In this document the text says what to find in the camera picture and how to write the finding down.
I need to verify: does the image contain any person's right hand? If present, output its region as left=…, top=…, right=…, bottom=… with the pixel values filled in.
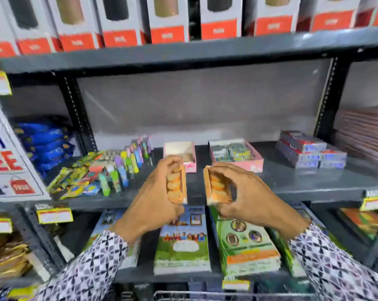
left=209, top=162, right=309, bottom=241

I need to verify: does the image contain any person's left hand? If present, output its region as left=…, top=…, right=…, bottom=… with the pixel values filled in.
left=111, top=155, right=186, bottom=245

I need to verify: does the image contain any orange biscuit print box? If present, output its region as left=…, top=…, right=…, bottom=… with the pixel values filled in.
left=166, top=164, right=188, bottom=205
left=203, top=165, right=233, bottom=207

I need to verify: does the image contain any person's right forearm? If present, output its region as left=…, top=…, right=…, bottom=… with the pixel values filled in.
left=288, top=222, right=378, bottom=301

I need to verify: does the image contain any person's left forearm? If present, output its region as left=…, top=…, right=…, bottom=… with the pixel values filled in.
left=35, top=230, right=130, bottom=301

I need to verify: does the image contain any blue green meadow print box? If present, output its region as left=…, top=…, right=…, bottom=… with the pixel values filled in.
left=153, top=205, right=212, bottom=276

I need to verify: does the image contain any green orange band box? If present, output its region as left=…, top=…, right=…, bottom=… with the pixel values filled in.
left=209, top=206, right=282, bottom=277

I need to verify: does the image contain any pink carton with packets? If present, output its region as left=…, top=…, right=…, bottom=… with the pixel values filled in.
left=208, top=139, right=265, bottom=173

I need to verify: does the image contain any empty pink open carton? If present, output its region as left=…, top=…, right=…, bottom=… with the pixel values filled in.
left=163, top=141, right=197, bottom=173

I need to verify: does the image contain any bunch of small green packets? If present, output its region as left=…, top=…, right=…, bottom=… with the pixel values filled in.
left=211, top=142, right=252, bottom=162

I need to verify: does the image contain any blue picture print box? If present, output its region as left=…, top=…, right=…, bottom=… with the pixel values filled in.
left=82, top=208, right=143, bottom=270

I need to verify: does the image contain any pile of colourful small sticks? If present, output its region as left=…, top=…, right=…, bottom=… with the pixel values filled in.
left=47, top=135, right=154, bottom=200

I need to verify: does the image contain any narrow green box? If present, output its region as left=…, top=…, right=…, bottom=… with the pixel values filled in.
left=268, top=228, right=308, bottom=278

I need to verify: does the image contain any stack of blue red packs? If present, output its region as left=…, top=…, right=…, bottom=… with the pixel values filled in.
left=275, top=130, right=348, bottom=170

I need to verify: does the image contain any orange green flat box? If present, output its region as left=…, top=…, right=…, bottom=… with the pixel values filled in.
left=336, top=207, right=378, bottom=242

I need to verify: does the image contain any pile of blue pouches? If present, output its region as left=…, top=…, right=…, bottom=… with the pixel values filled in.
left=13, top=115, right=76, bottom=180

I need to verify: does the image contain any stack of brown flat packs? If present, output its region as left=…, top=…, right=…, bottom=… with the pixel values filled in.
left=332, top=106, right=378, bottom=172

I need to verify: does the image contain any grey metal shelf rack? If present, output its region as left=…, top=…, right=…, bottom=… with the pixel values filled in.
left=0, top=26, right=378, bottom=301

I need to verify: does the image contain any white promotion sign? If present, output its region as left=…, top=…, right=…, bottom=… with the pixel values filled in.
left=0, top=96, right=51, bottom=203

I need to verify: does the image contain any pile of gold packets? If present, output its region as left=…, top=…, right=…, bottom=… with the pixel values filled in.
left=0, top=231, right=33, bottom=281

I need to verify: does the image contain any row of white red boxes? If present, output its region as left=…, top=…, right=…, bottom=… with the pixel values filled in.
left=0, top=0, right=378, bottom=59

